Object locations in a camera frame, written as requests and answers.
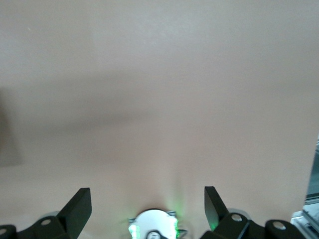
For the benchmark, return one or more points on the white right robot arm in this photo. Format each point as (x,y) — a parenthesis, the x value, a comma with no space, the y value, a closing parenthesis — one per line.
(154,224)

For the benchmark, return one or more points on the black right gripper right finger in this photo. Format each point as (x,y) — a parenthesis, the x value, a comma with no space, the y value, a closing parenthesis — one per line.
(216,214)

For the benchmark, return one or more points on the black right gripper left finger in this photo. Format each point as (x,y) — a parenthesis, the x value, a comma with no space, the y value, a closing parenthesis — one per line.
(74,214)

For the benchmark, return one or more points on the aluminium frame with black struts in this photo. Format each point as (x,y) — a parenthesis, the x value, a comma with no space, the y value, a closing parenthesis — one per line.
(309,211)

